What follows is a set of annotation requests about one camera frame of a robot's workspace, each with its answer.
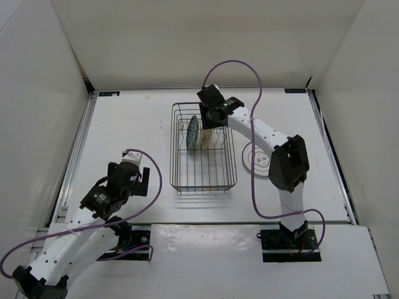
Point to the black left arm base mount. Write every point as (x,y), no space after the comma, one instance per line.
(133,244)

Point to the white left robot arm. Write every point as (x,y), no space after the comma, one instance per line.
(94,230)

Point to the blue patterned plate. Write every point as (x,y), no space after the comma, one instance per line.
(192,133)

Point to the white plate with dark rim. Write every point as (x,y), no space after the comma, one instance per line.
(261,161)

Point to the wire dish rack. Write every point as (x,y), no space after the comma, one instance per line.
(196,171)

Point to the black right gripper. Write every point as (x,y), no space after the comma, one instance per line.
(206,123)

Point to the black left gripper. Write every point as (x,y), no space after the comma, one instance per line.
(140,187)

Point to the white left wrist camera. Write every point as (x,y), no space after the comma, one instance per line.
(132,157)

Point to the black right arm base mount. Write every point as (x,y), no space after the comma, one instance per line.
(277,248)

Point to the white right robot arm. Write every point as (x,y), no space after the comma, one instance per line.
(288,157)

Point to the cream yellow plate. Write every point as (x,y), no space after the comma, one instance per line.
(206,137)

